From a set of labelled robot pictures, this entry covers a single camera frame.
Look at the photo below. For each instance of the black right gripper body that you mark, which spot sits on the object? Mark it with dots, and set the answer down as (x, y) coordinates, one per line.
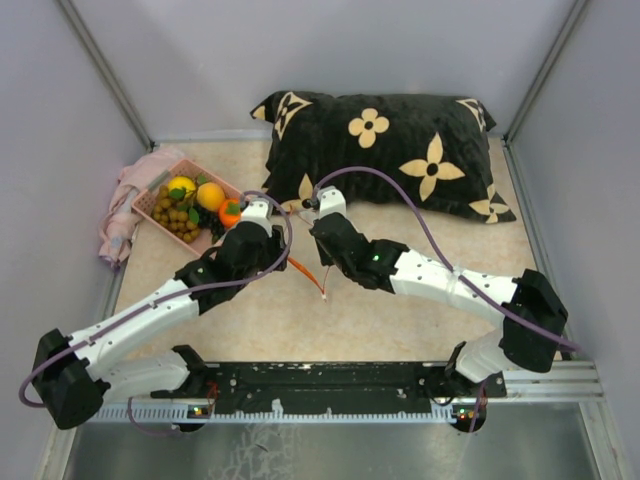
(325, 259)

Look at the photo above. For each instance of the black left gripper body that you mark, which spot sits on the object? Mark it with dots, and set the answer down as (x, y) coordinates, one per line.
(272, 251)

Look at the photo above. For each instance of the orange persimmon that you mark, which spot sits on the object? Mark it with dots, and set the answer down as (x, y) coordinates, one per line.
(229, 213)

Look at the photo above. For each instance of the clear zip bag orange zipper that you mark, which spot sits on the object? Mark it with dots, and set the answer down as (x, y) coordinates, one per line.
(321, 286)

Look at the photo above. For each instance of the brown longan bunch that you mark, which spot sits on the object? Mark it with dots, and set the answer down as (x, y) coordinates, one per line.
(178, 217)

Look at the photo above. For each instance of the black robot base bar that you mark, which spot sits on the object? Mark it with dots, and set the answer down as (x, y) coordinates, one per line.
(318, 388)

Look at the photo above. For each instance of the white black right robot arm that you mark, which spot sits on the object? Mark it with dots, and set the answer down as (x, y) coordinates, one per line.
(526, 312)

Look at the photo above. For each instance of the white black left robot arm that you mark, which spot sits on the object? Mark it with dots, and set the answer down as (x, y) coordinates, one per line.
(76, 375)

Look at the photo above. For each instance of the dark grape bunch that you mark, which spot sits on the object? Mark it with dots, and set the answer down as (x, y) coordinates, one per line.
(209, 220)

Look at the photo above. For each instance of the orange peach fruit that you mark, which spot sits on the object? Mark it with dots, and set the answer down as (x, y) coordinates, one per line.
(210, 196)

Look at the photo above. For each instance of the yellow lemon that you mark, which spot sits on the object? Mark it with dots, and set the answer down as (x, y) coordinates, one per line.
(181, 187)

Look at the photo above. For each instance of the pink plastic basket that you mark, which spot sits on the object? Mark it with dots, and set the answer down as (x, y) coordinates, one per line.
(144, 202)

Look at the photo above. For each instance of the pink cloth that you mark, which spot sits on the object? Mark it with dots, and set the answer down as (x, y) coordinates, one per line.
(117, 227)

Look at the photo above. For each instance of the black pillow cream flowers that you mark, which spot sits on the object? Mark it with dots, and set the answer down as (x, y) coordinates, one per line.
(435, 147)

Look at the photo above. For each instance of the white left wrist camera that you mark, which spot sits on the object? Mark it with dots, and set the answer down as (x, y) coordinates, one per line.
(258, 212)

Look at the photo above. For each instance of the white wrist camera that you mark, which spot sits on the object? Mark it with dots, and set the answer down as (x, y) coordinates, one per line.
(258, 212)
(328, 201)

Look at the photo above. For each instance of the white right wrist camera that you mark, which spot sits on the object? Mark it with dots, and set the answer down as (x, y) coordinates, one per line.
(328, 201)

